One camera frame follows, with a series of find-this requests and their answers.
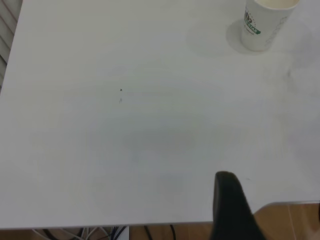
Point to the white paper cup green print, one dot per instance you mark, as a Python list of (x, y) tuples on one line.
[(265, 30)]

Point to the grey slatted panel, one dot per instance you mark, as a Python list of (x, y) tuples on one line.
[(5, 37)]

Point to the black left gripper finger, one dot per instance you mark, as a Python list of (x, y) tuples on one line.
[(230, 212)]

